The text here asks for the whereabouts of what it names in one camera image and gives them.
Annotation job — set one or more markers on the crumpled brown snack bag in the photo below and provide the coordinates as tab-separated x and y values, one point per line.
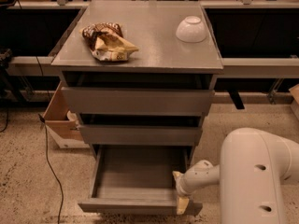
106	43

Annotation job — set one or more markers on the black bracket under rail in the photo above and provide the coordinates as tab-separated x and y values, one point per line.
236	99

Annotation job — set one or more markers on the grey middle drawer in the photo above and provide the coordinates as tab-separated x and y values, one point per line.
140	130

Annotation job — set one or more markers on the grey drawer cabinet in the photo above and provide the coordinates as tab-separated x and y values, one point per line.
151	26

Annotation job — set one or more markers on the white upturned bowl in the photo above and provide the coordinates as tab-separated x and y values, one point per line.
191	30

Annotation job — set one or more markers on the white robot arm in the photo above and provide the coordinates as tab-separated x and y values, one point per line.
252	168

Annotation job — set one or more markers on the grey top drawer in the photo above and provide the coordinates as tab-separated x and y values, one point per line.
150	94

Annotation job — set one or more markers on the grey bottom drawer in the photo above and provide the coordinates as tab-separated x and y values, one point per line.
135	180

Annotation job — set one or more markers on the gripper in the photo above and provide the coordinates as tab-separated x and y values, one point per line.
184	185

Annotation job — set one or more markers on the grey drawer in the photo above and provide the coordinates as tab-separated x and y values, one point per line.
140	130
150	94
135	180

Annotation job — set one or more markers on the open cardboard box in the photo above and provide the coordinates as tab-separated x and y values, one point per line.
61	123

